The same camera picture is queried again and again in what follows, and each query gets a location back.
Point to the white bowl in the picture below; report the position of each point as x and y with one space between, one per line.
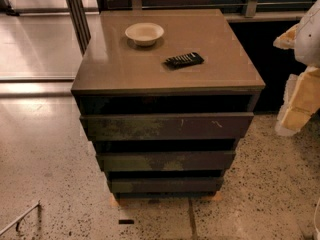
144 34

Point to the black remote control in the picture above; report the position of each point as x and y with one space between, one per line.
185 60

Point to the metal window frame post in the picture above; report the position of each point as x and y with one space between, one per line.
80 23

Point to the drawer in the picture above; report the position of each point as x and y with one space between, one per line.
165 161
190 126
165 185

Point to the metal rod on floor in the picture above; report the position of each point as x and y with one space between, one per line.
17 220

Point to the brown drawer cabinet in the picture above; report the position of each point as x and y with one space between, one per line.
118 77

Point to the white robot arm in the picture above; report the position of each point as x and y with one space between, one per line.
307 42

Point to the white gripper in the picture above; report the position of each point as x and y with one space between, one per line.
309 42

